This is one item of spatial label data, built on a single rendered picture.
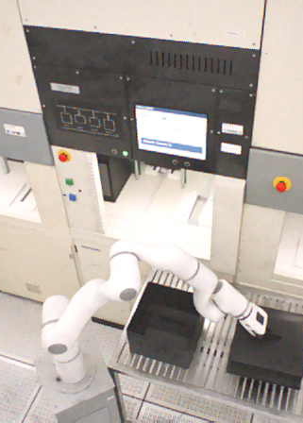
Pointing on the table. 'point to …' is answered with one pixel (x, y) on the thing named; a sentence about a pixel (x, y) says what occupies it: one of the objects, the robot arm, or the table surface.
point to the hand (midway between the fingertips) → (269, 332)
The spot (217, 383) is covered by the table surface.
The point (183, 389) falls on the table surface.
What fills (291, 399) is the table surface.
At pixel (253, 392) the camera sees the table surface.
